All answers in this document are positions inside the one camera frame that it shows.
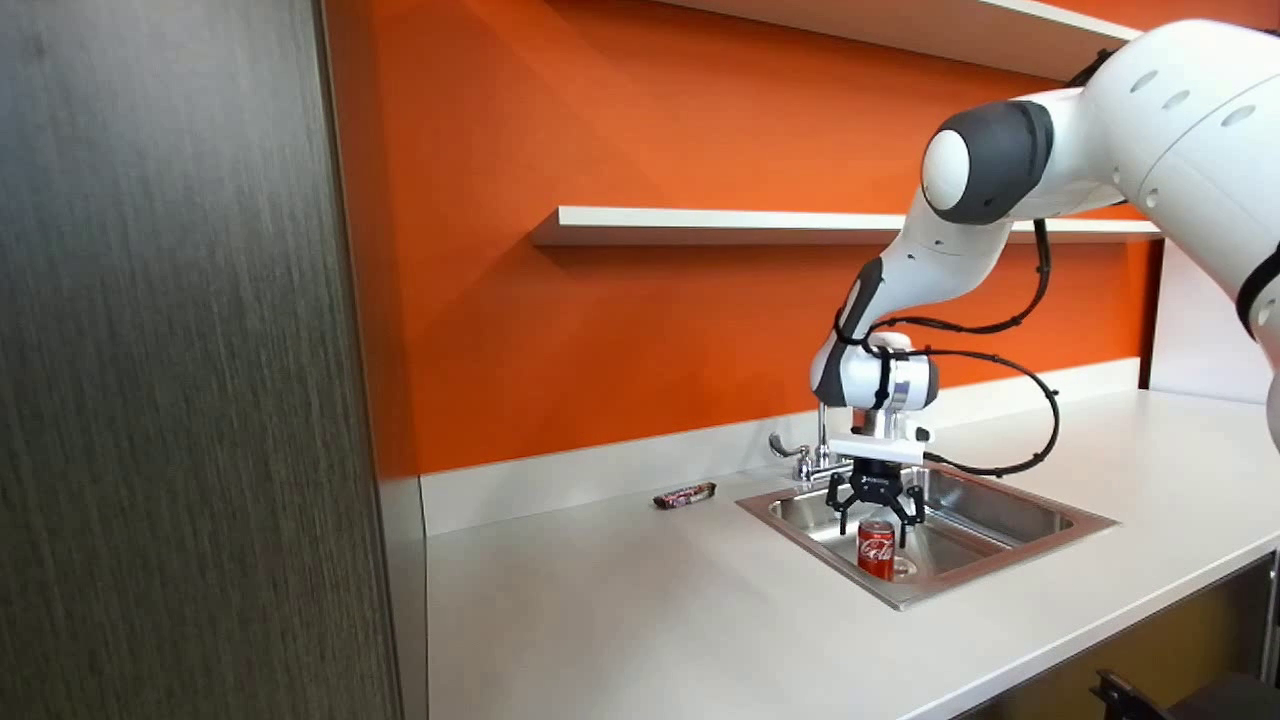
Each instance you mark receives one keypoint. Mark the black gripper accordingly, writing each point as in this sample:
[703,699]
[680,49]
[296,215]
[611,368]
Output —
[873,481]

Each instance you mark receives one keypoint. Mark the red soda can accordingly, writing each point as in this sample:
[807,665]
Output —
[879,548]

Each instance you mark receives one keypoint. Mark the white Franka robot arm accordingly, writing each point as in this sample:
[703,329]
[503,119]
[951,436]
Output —
[1163,122]

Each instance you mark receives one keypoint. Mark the stainless steel sink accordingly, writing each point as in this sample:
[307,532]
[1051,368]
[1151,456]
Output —
[1000,525]

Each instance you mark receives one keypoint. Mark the chrome faucet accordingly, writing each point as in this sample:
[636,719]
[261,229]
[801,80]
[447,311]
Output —
[801,461]

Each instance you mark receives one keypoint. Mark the small dark snack bar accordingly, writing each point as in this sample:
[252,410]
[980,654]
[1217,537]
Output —
[686,492]

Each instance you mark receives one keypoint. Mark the white side panel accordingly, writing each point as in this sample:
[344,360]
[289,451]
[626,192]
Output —
[1201,333]

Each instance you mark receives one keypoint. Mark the dark wood cabinet panel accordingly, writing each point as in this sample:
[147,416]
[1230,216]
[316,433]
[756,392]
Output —
[175,375]

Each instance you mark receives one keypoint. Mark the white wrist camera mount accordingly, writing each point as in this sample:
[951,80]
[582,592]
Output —
[873,451]

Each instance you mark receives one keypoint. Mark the long white wall shelf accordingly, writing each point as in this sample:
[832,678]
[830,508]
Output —
[695,225]

